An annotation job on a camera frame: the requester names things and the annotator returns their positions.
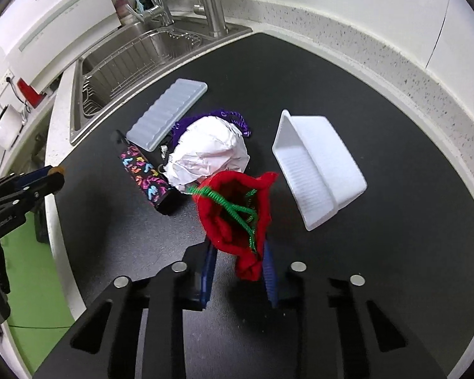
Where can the white countertop appliance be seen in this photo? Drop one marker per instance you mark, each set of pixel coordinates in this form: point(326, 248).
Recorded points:
point(43, 15)

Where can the chrome sink faucet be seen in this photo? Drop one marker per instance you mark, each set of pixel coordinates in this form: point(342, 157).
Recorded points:
point(148, 14)

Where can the pink bottle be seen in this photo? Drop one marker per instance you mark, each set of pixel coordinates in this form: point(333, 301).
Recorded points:
point(122, 10)

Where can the stainless steel sink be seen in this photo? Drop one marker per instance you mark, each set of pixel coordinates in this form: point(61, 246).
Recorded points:
point(231, 29)

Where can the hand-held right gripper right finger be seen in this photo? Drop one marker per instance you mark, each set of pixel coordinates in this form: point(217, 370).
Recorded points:
point(269, 280)

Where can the white plastic tray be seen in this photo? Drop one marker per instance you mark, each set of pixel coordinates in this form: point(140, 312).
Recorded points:
point(320, 166)

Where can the white wall socket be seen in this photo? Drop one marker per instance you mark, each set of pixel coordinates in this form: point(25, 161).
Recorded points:
point(2, 87)

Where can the black case colourful pattern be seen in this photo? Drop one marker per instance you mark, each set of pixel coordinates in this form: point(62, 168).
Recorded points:
point(142, 169)

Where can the green spiral pipe cleaner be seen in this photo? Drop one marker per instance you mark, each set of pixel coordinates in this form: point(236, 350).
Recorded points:
point(237, 208)

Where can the black counter mat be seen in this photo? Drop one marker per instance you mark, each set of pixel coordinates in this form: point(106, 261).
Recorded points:
point(339, 87)

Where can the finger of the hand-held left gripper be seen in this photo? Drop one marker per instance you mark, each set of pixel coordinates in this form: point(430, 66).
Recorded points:
point(35, 173)
point(43, 189)

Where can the red plastic object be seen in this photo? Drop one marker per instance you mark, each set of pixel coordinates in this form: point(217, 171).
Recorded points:
point(27, 90)

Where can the translucent ice cube tray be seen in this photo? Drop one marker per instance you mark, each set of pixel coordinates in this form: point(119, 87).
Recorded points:
point(166, 114)

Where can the green cabinet front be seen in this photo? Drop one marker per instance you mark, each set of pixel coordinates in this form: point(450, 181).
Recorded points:
point(35, 284)

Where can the white paper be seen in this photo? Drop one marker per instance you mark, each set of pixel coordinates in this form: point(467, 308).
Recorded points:
point(209, 150)

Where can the tall chrome water tap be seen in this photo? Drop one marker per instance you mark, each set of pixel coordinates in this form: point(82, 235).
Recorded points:
point(217, 23)

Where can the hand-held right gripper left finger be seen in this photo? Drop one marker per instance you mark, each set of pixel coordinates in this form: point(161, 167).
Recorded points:
point(206, 280)

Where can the red felt pouch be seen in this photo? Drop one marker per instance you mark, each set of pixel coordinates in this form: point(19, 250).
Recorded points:
point(262, 205)

